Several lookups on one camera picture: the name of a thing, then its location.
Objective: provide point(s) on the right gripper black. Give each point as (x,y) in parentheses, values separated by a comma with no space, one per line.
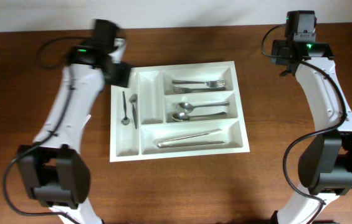
(278,46)

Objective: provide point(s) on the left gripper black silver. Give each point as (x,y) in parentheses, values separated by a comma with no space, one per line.
(121,74)

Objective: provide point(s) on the steel teaspoon patterned handle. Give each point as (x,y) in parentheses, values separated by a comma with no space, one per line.
(133,101)

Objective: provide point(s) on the small thin steel teaspoon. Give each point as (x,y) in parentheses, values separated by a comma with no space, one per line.
(125,120)

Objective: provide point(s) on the pink plastic knife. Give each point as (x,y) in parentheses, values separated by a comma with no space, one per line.
(86,121)

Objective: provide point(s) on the steel fork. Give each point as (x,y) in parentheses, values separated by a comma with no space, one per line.
(184,90)
(210,84)

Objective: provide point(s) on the large steel tablespoon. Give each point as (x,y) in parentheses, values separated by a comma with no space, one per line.
(186,107)

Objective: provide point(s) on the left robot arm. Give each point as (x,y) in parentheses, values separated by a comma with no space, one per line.
(51,168)

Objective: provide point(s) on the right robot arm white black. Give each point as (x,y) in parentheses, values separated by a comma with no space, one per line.
(318,165)

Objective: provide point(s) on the white plastic cutlery tray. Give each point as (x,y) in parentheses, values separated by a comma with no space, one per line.
(155,106)

